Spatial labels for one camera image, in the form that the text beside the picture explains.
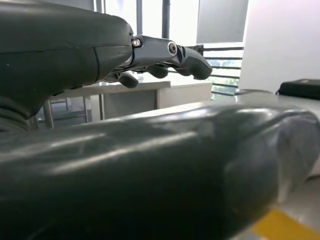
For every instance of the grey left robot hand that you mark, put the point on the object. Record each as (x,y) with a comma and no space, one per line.
(62,49)

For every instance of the yellow workbench tape rectangle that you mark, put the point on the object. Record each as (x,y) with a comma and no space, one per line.
(284,228)

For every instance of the pale grey background desk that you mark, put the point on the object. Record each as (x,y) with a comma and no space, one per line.
(140,96)

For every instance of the grey window roller blind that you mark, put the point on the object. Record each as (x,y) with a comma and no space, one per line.
(221,21)

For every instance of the black zip case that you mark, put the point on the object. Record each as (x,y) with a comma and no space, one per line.
(300,88)

